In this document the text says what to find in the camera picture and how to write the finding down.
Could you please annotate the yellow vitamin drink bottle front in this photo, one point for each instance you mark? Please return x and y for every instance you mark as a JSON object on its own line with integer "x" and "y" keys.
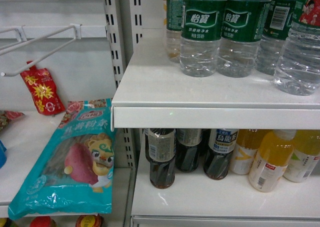
{"x": 272, "y": 159}

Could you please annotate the red sauce pouch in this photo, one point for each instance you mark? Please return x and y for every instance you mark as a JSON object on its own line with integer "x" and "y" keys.
{"x": 43, "y": 91}

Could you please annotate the teal sweet potato noodle bag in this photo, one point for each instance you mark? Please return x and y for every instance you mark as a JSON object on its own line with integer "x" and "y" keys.
{"x": 74, "y": 172}

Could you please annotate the white slotted shelf upright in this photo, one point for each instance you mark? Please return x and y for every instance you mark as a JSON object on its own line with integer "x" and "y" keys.
{"x": 125, "y": 137}

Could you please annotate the white metal display hook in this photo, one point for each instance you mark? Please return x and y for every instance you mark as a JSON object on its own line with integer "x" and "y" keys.
{"x": 46, "y": 41}

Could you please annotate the yellow vitamin drink bottle right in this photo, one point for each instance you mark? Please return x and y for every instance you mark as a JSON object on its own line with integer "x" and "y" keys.
{"x": 305, "y": 157}

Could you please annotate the white lower shelf board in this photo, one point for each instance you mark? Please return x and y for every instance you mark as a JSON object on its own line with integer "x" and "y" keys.
{"x": 194, "y": 200}

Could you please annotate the rear partly hidden water bottle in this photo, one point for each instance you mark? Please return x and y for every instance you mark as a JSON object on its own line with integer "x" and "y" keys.
{"x": 173, "y": 28}

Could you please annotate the red yellow lid jar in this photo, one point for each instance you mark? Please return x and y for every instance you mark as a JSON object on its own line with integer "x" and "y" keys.
{"x": 89, "y": 220}

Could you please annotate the suntory oolong tea bottle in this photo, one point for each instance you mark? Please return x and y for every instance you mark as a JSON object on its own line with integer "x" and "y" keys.
{"x": 221, "y": 144}

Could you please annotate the yellow vitamin drink bottle rear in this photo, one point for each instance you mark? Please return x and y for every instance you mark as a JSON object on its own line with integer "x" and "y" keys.
{"x": 247, "y": 144}

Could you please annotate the dark oolong tea bottle middle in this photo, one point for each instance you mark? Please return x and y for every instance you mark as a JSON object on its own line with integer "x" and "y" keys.
{"x": 188, "y": 148}

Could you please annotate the water bottle green label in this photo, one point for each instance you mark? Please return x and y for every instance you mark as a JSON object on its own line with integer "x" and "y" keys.
{"x": 242, "y": 30}
{"x": 200, "y": 39}

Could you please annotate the white water shelf board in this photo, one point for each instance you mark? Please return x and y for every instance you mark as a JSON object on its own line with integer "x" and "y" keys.
{"x": 154, "y": 93}

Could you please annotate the dark oolong tea bottle left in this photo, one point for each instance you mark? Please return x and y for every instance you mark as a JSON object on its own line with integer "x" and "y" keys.
{"x": 162, "y": 154}

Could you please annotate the dark oolong tea bottle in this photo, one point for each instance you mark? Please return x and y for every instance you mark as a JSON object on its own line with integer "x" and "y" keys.
{"x": 188, "y": 148}
{"x": 162, "y": 154}

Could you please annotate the yellow vitamin drink bottle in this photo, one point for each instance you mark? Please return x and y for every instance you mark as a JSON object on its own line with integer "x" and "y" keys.
{"x": 272, "y": 159}
{"x": 305, "y": 157}
{"x": 247, "y": 144}

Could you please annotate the water bottle green label left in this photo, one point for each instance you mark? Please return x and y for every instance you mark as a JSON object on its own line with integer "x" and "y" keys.
{"x": 200, "y": 39}

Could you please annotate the clear water bottle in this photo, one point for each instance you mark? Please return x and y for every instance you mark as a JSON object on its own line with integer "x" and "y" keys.
{"x": 298, "y": 68}

